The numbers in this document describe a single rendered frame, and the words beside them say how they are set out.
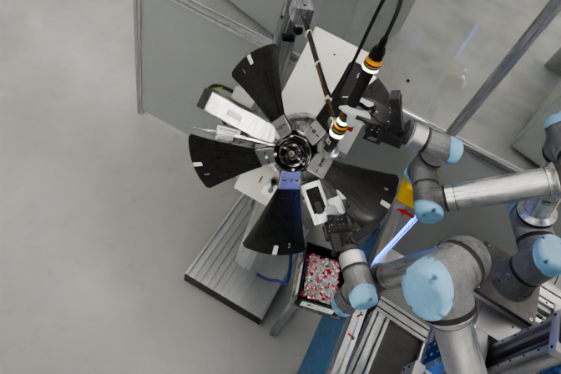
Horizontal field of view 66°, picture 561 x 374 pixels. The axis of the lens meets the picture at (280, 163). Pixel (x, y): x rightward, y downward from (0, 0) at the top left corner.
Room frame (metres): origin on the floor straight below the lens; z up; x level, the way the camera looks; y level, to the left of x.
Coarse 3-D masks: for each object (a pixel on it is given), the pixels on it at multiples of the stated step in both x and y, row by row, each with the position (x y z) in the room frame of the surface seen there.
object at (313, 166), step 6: (318, 156) 0.98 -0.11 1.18; (312, 162) 0.95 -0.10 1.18; (318, 162) 0.96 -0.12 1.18; (324, 162) 0.97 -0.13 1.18; (330, 162) 0.98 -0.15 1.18; (306, 168) 0.92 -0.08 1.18; (312, 168) 0.92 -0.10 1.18; (318, 168) 0.93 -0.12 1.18; (324, 168) 0.94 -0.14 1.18; (318, 174) 0.91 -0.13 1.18; (324, 174) 0.92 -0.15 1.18
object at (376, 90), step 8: (360, 64) 1.19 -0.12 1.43; (344, 72) 1.19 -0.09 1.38; (352, 72) 1.18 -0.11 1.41; (352, 80) 1.15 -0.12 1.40; (376, 80) 1.13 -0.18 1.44; (336, 88) 1.14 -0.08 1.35; (344, 88) 1.13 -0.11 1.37; (368, 88) 1.11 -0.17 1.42; (376, 88) 1.10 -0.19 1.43; (384, 88) 1.10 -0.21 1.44; (336, 96) 1.12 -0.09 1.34; (368, 96) 1.08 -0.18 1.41; (376, 96) 1.08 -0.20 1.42; (384, 96) 1.08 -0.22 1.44; (336, 104) 1.08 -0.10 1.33; (344, 104) 1.07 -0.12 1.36; (384, 104) 1.05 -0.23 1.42; (320, 112) 1.08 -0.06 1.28; (328, 112) 1.07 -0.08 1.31; (336, 112) 1.05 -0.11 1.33; (320, 120) 1.05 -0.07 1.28
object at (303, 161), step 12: (300, 132) 1.04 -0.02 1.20; (276, 144) 0.92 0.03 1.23; (288, 144) 0.93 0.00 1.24; (300, 144) 0.94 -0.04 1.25; (276, 156) 0.90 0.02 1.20; (288, 156) 0.91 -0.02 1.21; (300, 156) 0.91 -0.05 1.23; (312, 156) 0.99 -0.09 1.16; (288, 168) 0.88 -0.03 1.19; (300, 168) 0.89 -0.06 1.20
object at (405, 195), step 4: (404, 176) 1.23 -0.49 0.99; (404, 180) 1.19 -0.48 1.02; (404, 184) 1.14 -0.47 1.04; (408, 184) 1.12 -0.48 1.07; (400, 188) 1.16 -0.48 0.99; (404, 188) 1.11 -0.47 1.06; (408, 188) 1.10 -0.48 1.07; (400, 192) 1.12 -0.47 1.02; (404, 192) 1.10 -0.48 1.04; (408, 192) 1.10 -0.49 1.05; (400, 196) 1.10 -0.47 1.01; (404, 196) 1.10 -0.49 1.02; (408, 196) 1.10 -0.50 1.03; (412, 196) 1.10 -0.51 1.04; (400, 200) 1.10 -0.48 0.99; (404, 200) 1.10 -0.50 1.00; (408, 200) 1.10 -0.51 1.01; (412, 200) 1.10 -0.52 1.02; (408, 204) 1.10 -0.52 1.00; (412, 204) 1.09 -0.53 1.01; (412, 208) 1.09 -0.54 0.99
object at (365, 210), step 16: (336, 176) 0.92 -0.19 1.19; (352, 176) 0.95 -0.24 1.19; (368, 176) 0.97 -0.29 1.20; (384, 176) 0.98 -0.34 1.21; (352, 192) 0.89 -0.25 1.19; (368, 192) 0.91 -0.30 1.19; (384, 192) 0.93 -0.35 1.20; (352, 208) 0.84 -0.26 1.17; (368, 208) 0.86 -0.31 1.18; (384, 208) 0.88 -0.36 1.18
